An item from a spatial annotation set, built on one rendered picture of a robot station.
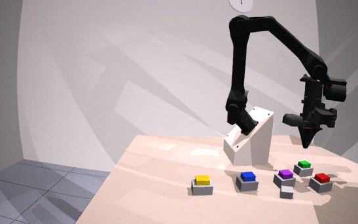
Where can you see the red button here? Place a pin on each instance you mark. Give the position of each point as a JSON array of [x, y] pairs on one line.
[[320, 183]]

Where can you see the blue button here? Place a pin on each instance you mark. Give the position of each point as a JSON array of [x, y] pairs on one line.
[[247, 182]]

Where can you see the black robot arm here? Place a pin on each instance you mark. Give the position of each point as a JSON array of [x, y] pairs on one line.
[[333, 89]]

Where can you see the yellow button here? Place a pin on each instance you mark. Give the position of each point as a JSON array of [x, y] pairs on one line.
[[202, 186]]

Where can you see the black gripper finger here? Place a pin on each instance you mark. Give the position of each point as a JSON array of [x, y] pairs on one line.
[[304, 133], [312, 134]]

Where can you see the purple button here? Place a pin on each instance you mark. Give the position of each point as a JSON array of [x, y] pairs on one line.
[[284, 178]]

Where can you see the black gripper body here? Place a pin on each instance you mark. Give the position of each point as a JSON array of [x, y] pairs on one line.
[[305, 119]]

